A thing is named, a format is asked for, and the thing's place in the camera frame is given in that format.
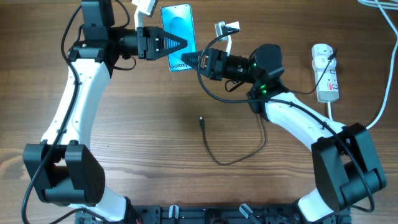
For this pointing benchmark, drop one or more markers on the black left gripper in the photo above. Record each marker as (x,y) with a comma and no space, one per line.
(150,43)

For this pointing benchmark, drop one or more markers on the white power strip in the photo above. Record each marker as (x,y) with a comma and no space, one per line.
(326,81)

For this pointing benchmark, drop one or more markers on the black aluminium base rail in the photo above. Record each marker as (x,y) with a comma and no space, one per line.
(271,213)

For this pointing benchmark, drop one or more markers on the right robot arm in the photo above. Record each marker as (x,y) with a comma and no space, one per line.
(346,166)

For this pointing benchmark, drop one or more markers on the white USB charger plug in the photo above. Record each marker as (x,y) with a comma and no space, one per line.
(321,63)

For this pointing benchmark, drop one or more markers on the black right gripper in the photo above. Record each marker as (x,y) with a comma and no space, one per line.
(210,71)

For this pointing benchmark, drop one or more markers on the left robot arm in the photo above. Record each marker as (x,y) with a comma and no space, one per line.
(61,167)

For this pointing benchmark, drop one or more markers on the blue Galaxy smartphone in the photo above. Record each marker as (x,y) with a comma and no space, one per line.
(178,20)

